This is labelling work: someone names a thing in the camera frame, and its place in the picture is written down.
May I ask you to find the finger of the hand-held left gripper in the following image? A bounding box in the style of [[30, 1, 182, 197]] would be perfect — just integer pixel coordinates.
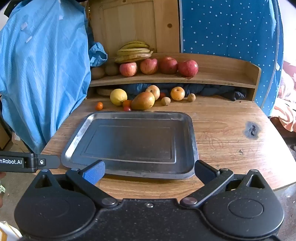
[[37, 155, 61, 169]]

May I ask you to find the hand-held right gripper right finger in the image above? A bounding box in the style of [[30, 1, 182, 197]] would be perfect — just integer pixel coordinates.
[[180, 160, 266, 208]]

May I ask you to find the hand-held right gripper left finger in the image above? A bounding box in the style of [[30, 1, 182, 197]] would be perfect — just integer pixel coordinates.
[[35, 160, 118, 208]]

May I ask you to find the metal tray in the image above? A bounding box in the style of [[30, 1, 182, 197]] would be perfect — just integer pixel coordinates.
[[61, 111, 200, 180]]

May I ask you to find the yellow mango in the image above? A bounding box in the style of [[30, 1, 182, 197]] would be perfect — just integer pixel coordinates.
[[131, 91, 155, 110]]

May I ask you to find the cardboard box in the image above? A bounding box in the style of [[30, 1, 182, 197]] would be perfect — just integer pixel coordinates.
[[0, 123, 30, 153]]

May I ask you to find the yellow lemon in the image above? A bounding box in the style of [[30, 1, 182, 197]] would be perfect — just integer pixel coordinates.
[[110, 89, 128, 106]]

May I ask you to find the dark blue jacket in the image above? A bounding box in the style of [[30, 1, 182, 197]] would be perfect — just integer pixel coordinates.
[[119, 82, 247, 101]]

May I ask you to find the orange round fruit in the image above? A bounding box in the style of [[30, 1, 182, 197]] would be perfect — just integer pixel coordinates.
[[170, 86, 185, 101]]

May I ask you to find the light blue coat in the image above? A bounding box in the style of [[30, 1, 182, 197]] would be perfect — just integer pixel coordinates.
[[0, 0, 92, 154]]

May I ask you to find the pale yellow round fruit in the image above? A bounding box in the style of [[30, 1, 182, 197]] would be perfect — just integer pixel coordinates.
[[145, 85, 160, 101]]

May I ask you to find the wooden shelf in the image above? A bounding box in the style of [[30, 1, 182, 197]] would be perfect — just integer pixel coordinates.
[[89, 53, 262, 101]]

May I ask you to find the brown kiwi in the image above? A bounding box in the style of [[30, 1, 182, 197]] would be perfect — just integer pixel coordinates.
[[104, 62, 121, 76], [91, 67, 105, 80]]

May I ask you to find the pink patterned blanket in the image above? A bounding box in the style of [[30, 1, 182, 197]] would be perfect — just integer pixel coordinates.
[[270, 60, 296, 138]]

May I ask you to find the pale pink apple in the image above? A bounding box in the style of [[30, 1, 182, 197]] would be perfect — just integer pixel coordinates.
[[120, 62, 138, 77]]

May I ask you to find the dark red apple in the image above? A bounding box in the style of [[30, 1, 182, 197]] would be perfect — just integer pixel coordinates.
[[159, 57, 178, 75]]

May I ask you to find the light blue elastic cuffed sleeve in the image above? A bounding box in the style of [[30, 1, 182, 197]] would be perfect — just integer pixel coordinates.
[[89, 42, 108, 67]]

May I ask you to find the brown spotted banana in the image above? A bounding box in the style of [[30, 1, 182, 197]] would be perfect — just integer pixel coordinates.
[[114, 52, 153, 64]]

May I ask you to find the blue white-dotted cloth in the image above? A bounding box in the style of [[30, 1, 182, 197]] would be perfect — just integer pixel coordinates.
[[179, 0, 284, 117]]

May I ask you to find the yellow banana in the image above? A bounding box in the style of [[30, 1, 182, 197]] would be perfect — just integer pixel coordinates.
[[117, 48, 154, 56], [119, 41, 150, 49]]

